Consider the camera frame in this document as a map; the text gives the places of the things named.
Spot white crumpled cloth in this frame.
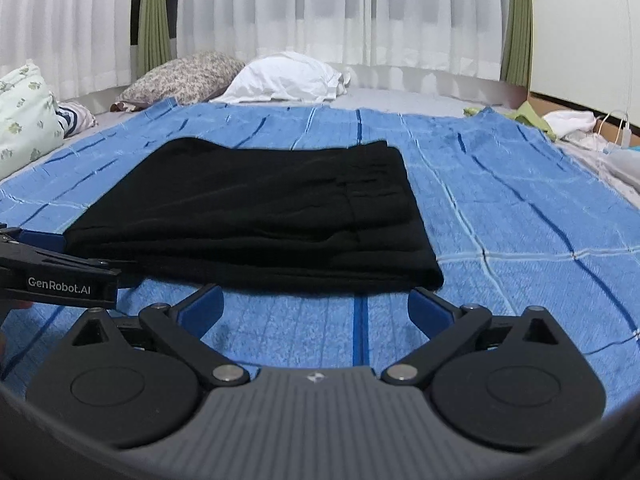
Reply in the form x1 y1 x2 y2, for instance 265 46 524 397
542 110 598 141

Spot striped grey pillow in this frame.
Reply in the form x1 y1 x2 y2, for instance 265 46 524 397
56 101 97 138

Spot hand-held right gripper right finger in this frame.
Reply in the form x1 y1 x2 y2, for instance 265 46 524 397
382 287 566 386

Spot white cable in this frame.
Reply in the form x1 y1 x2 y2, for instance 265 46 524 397
594 110 632 150

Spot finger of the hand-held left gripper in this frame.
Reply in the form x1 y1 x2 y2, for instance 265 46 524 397
30 249 139 272
0 227 69 254

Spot pale grey cloth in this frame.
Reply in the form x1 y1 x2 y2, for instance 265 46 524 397
597 149 640 196

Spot white sheer curtain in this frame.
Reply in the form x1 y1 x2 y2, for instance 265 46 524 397
177 0 516 81
0 0 136 98

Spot blue striped blanket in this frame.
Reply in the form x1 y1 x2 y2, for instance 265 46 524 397
0 97 640 411

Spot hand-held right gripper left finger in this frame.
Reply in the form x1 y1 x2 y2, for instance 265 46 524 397
70 284 251 387

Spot brown wooden board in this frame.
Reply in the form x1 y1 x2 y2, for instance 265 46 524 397
529 91 640 148

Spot green patterned white pillow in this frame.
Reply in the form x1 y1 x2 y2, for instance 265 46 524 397
0 64 66 181

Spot floral pillow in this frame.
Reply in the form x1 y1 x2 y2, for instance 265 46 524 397
111 51 246 111

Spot green curtain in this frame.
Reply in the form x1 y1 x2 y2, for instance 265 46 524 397
500 0 532 86
134 0 178 81

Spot black pants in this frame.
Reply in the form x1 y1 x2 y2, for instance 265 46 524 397
64 137 446 295

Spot light green cloth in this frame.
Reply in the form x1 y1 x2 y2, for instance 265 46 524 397
462 101 558 143

